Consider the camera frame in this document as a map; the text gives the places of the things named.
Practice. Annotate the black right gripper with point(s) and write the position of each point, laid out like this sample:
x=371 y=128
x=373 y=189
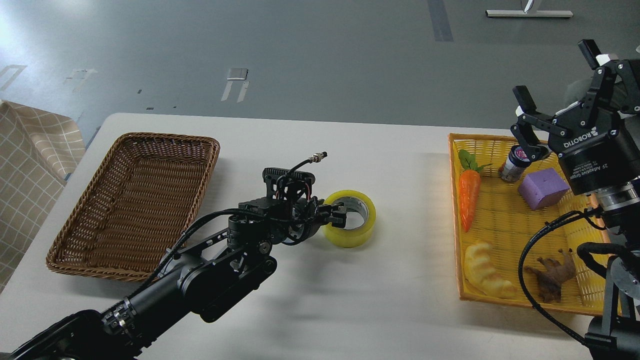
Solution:
x=597 y=145

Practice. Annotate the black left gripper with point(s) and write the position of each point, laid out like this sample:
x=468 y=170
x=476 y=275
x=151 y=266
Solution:
x=306 y=218

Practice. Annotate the yellow tape roll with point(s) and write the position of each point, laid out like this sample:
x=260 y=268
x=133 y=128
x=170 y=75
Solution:
x=361 y=216

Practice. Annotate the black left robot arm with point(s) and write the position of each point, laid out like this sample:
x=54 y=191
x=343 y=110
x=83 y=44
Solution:
x=220 y=259

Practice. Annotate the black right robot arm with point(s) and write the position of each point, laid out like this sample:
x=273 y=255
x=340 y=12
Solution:
x=615 y=334

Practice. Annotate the person in green clothing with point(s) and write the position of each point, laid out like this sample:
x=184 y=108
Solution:
x=576 y=91

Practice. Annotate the small jar with label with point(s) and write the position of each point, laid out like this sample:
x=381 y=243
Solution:
x=515 y=164

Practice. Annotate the purple foam block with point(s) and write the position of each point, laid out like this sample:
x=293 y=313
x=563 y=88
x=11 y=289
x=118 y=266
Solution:
x=542 y=188

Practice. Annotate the yellow plastic basket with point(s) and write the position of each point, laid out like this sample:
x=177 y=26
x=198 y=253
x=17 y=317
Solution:
x=504 y=220

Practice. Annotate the white stand base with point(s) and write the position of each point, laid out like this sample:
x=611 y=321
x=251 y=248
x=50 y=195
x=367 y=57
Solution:
x=529 y=9

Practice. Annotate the orange toy carrot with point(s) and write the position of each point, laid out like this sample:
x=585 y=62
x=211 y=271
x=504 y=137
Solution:
x=469 y=183

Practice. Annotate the yellow toy croissant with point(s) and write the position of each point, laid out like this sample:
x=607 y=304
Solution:
x=482 y=273

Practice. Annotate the brown toy root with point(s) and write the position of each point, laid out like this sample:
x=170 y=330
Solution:
x=550 y=281

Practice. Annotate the brown wicker basket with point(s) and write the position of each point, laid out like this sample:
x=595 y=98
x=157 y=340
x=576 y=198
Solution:
x=147 y=190

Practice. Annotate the beige checkered cloth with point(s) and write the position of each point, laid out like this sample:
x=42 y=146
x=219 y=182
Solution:
x=38 y=151

